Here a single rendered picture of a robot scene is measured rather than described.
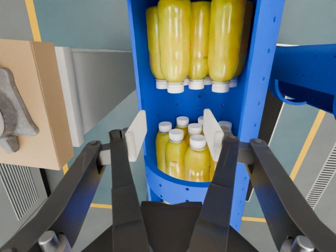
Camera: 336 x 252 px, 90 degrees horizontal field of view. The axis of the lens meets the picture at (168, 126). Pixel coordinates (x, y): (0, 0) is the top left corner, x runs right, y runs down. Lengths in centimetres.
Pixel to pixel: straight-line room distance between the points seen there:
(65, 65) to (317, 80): 82
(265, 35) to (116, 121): 153
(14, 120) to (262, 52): 57
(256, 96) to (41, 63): 50
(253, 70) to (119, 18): 137
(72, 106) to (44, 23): 128
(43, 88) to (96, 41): 113
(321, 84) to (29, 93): 88
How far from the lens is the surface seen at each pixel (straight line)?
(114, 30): 158
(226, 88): 40
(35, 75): 54
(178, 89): 39
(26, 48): 54
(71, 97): 60
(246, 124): 33
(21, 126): 59
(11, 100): 57
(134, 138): 16
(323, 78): 78
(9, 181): 205
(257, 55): 30
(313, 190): 256
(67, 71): 59
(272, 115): 164
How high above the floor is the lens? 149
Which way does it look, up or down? 66 degrees down
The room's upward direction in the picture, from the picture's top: 174 degrees counter-clockwise
